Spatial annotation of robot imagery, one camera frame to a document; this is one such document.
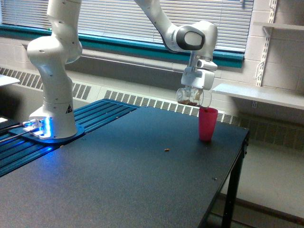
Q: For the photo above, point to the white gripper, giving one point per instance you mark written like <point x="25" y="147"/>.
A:
<point x="199" y="74"/>

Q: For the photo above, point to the clear plastic cup with nuts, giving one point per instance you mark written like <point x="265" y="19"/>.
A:
<point x="183" y="96"/>

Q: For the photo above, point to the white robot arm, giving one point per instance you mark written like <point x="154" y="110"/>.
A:
<point x="55" y="119"/>

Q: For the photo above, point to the pink plastic cup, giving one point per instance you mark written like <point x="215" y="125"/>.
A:
<point x="207" y="122"/>

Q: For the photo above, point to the white window blinds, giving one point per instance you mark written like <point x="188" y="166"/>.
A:
<point x="125" y="19"/>

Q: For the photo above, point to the black table leg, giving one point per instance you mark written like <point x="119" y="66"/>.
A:
<point x="233" y="185"/>

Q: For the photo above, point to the white tabletop at left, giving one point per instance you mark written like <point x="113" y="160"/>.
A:
<point x="7" y="80"/>

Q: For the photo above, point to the white upper wall shelf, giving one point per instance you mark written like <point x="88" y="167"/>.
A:
<point x="280" y="26"/>

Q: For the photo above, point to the white wall shelf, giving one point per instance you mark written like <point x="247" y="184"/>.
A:
<point x="272" y="96"/>
<point x="280" y="26"/>

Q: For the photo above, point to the white lower wall shelf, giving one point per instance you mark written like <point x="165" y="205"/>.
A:
<point x="272" y="96"/>

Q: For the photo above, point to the white shelf rail bracket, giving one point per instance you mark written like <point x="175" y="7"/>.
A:
<point x="267" y="28"/>

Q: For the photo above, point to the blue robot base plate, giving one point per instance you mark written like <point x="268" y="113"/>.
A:
<point x="52" y="141"/>

